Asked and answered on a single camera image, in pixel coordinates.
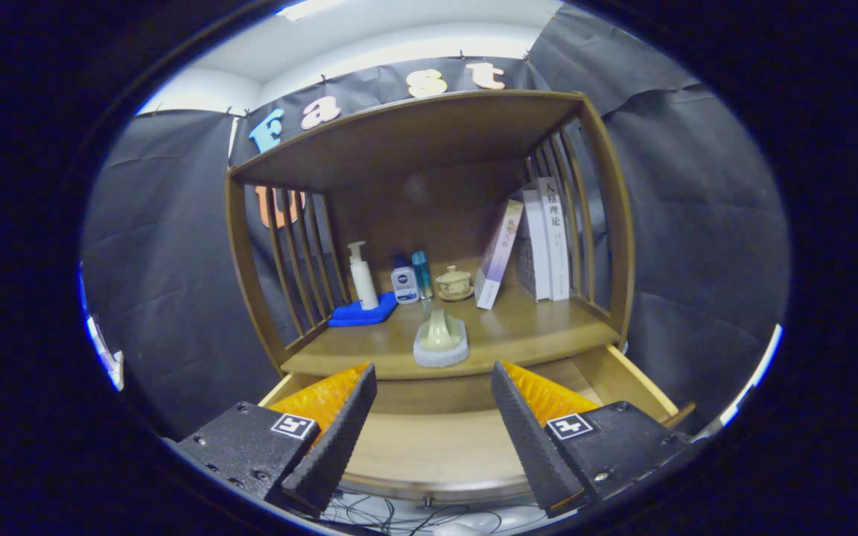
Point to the white pump bottle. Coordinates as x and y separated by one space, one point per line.
363 283

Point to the small teal bottle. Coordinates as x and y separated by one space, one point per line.
423 277

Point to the white book with black print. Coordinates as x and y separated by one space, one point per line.
555 238

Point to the purple and white book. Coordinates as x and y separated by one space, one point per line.
497 257

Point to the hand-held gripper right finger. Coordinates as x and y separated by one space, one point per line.
529 439

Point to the black backdrop cloth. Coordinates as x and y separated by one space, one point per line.
682 223

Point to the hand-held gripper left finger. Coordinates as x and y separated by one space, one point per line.
334 439

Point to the wooden countertop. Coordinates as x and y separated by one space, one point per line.
533 335

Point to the pale green soap white dish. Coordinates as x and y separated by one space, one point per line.
440 342

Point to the beige lidded teacup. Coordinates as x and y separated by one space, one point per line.
453 283

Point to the brown wooden cabinet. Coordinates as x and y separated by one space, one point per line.
414 134

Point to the white bottle with blue cap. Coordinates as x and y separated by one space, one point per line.
404 284

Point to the blue folded cloth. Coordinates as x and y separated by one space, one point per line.
354 316

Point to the wooden drawer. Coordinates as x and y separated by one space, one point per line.
436 447

